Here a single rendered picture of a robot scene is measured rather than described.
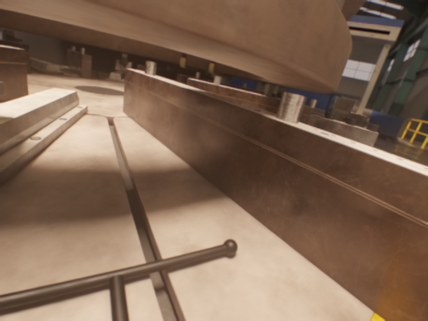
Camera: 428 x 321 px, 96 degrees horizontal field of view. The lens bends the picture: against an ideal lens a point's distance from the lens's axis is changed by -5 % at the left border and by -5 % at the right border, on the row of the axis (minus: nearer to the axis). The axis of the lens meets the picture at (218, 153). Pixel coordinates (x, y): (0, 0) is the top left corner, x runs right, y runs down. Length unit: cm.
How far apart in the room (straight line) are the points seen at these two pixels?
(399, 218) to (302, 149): 29
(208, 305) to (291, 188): 40
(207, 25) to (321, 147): 44
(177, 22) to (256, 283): 65
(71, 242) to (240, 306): 45
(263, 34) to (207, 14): 18
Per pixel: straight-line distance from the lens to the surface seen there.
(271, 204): 76
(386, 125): 1012
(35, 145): 114
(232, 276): 61
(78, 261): 63
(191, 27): 53
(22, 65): 217
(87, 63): 417
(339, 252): 71
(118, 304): 50
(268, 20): 66
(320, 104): 575
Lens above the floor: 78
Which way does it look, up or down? 20 degrees down
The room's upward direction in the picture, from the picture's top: 13 degrees clockwise
